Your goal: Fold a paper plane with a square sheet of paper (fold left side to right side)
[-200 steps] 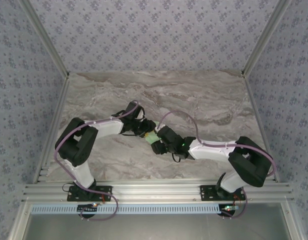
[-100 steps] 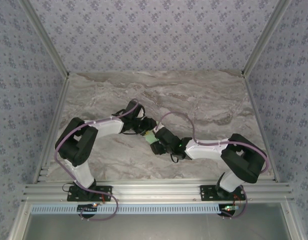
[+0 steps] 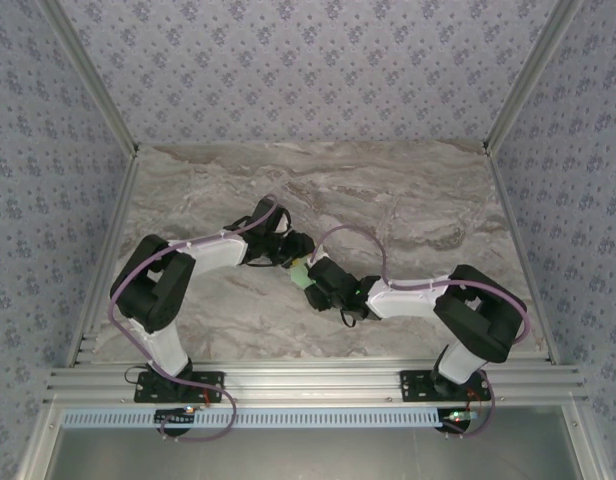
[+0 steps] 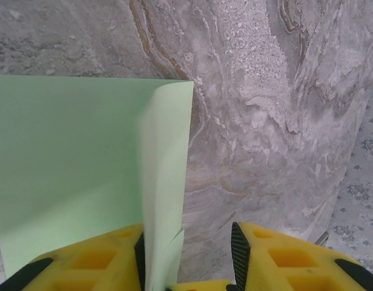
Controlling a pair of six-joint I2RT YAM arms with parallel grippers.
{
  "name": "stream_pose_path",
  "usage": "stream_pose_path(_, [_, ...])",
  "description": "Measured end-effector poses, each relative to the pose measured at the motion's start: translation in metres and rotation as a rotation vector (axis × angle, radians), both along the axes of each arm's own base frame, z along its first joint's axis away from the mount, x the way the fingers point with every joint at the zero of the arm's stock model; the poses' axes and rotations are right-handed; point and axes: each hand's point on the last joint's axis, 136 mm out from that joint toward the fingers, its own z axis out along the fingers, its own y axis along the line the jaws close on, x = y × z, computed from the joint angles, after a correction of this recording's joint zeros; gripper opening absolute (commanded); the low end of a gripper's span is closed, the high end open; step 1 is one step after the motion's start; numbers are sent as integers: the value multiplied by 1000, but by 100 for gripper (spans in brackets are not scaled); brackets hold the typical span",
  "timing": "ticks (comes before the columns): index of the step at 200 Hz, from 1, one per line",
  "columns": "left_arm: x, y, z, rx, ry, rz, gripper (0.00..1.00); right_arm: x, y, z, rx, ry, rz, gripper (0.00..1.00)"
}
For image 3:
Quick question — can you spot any aluminium upright post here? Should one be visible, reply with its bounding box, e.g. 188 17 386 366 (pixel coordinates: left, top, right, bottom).
40 0 140 155
481 0 584 153

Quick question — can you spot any grey steel panel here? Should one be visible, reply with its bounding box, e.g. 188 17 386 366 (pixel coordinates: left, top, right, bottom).
50 427 577 480

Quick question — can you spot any aluminium side rail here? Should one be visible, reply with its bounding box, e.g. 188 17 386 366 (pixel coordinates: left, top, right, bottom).
66 149 141 367
485 147 560 365

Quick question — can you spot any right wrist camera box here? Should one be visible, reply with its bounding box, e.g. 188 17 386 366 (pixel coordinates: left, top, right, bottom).
306 258 351 294

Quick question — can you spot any light green paper sheet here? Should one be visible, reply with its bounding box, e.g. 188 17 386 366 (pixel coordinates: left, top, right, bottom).
288 264 312 292

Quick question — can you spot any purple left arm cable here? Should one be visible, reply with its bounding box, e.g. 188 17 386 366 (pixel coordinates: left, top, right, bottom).
109 193 293 444

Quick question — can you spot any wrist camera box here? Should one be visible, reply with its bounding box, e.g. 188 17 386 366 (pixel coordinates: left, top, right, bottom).
306 258 351 294
251 197 292 237

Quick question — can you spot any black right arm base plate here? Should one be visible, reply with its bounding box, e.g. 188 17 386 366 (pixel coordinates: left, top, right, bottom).
397 368 492 404

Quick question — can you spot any grey slotted cable duct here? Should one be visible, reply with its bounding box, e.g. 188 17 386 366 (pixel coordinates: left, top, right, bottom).
61 407 489 430

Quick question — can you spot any aluminium crossbar rail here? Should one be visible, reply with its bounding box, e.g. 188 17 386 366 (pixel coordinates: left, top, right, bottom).
45 359 589 407

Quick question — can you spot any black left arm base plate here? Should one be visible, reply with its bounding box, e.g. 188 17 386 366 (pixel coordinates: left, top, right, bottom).
133 372 225 404

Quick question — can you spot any small black circuit board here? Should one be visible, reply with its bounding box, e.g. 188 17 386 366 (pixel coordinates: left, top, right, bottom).
438 408 482 435
154 407 197 428

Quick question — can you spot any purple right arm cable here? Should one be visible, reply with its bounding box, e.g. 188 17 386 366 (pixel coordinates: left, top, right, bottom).
310 225 532 440

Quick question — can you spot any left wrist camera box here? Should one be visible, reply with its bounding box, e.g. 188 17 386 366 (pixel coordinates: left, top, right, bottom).
251 197 292 237

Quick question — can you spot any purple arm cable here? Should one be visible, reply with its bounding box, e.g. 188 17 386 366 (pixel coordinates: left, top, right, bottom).
109 193 293 444
310 225 532 440

